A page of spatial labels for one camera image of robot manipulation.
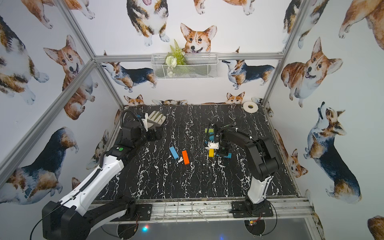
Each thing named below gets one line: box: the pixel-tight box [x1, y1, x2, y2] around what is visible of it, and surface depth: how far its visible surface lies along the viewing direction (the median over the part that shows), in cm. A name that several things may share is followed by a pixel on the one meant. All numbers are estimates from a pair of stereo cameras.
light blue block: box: [169, 146, 179, 160], surface depth 97 cm
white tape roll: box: [243, 101, 259, 114], surface depth 123 cm
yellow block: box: [208, 148, 214, 158], surface depth 96 cm
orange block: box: [181, 150, 190, 165], surface depth 94 cm
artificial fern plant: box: [164, 39, 188, 68], surface depth 83 cm
